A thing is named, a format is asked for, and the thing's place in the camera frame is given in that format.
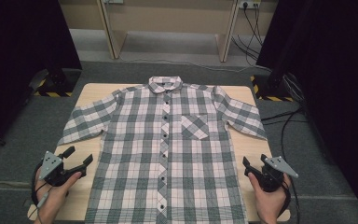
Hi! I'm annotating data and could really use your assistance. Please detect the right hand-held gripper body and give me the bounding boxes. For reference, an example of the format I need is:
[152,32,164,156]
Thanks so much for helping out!
[255,155,299,193]

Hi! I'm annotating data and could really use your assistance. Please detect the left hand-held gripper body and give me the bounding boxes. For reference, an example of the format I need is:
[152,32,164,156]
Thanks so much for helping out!
[38,151,76,188]

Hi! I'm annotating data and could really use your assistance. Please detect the grey white plaid shirt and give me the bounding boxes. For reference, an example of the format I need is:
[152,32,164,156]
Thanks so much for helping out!
[56,75,269,224]

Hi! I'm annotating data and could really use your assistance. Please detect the person's left hand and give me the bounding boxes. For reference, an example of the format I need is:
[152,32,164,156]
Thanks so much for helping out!
[34,170,83,224]

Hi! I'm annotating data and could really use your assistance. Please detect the person's right hand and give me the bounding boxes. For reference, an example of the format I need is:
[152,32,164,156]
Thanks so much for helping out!
[247,172,292,224]

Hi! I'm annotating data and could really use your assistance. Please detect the black stand base striped tape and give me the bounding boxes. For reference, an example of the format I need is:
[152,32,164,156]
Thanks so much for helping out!
[250,73,295,103]
[27,68,82,98]

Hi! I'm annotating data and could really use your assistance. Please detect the black curtain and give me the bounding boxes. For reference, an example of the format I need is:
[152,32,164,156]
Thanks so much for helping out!
[0,0,83,153]
[255,0,358,224]

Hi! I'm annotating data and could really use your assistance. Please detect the long black floor cable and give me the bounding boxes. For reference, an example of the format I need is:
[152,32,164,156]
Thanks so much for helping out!
[280,108,302,224]

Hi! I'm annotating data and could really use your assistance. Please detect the right hand-held gripper cable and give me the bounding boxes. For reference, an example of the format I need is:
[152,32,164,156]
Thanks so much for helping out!
[276,178,293,218]

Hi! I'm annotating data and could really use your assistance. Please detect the short black floor cable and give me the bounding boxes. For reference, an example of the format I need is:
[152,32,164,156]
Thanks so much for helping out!
[260,106,307,125]

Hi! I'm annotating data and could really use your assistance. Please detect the bundle of grey cables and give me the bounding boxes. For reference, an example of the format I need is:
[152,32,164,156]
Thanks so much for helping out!
[282,73,307,110]

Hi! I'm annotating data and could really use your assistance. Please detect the black power cable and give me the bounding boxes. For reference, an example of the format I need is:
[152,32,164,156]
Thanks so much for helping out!
[230,35,261,68]
[242,3,264,47]

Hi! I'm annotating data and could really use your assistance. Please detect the white floor cable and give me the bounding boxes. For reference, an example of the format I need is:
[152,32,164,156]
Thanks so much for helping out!
[117,55,273,73]

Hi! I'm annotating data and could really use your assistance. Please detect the white wall power socket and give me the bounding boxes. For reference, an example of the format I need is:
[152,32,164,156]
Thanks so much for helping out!
[238,0,261,9]

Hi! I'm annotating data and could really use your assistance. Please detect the beige wooden desk frame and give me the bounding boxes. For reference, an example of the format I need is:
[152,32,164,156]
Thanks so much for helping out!
[58,0,279,63]

